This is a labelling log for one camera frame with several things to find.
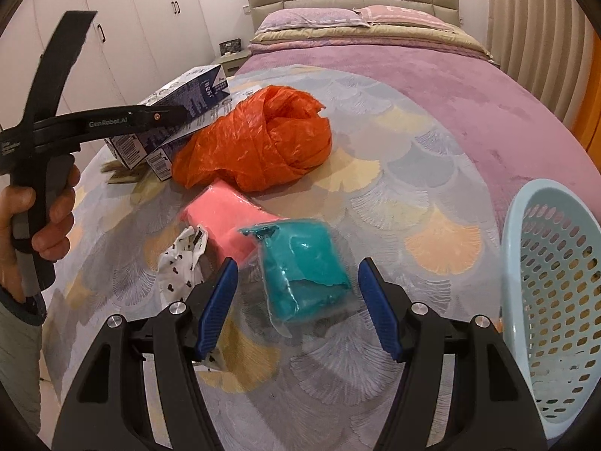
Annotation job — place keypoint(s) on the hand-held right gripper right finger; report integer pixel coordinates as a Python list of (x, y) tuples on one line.
[(380, 312)]

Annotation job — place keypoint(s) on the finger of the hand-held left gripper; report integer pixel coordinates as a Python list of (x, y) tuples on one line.
[(164, 116)]

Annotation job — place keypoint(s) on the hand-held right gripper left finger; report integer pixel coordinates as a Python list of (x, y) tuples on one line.
[(218, 310)]

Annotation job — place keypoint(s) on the blue and white cardboard box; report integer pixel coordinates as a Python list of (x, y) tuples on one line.
[(206, 80), (162, 165)]

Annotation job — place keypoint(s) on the white bag with black hearts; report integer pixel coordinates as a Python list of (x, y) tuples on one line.
[(176, 263)]

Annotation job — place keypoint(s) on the teal packet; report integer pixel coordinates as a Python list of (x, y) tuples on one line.
[(300, 263)]

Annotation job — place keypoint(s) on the pink and yellow bottle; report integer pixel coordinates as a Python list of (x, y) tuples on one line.
[(225, 216)]

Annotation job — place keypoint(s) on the red toy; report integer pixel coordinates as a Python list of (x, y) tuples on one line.
[(263, 141)]

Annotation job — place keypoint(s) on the light blue plastic basket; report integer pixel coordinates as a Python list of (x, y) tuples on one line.
[(509, 268)]

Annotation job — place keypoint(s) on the person's left forearm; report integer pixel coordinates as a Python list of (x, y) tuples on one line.
[(19, 361)]

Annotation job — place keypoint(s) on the person's left hand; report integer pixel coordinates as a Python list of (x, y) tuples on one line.
[(54, 228)]

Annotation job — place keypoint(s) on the beige nightstand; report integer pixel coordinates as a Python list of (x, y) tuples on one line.
[(232, 63)]

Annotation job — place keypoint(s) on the white wardrobe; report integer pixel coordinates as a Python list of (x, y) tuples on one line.
[(131, 33)]

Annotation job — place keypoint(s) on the round fan pattern mat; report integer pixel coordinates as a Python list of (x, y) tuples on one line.
[(399, 188)]

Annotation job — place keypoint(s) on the purple pillow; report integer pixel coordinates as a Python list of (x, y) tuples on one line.
[(305, 21)]

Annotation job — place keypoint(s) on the purple bed blanket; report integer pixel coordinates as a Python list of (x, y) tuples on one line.
[(446, 103)]

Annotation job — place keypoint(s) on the folded beige quilt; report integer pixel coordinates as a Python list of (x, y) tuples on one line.
[(375, 37)]

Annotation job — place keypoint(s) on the pink pillow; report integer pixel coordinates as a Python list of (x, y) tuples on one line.
[(399, 15)]

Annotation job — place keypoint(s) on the orange curtain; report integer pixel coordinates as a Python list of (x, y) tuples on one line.
[(589, 127)]

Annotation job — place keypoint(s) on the beige curtain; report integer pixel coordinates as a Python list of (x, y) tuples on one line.
[(530, 33)]

